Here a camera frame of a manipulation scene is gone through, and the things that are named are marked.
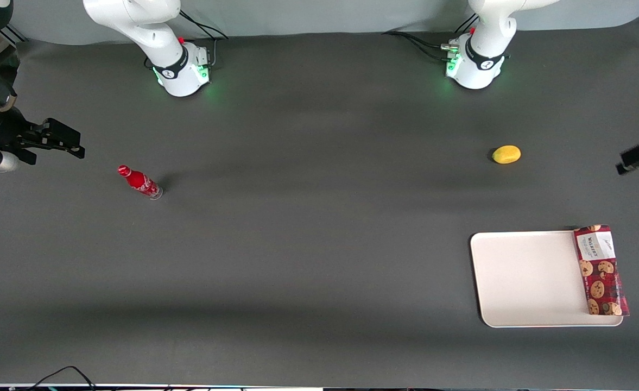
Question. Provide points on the yellow mango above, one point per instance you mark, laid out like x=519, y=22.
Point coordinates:
x=506, y=155

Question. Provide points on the white rectangular tray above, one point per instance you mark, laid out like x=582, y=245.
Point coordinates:
x=525, y=279

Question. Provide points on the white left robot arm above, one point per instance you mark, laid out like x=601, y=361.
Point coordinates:
x=485, y=51

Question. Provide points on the red cola bottle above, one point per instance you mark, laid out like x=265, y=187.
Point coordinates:
x=139, y=181

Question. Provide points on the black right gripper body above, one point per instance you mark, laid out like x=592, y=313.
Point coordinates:
x=5, y=132

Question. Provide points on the red cookie box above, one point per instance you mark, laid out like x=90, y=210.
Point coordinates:
x=601, y=274

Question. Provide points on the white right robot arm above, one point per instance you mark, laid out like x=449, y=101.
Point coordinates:
x=151, y=32

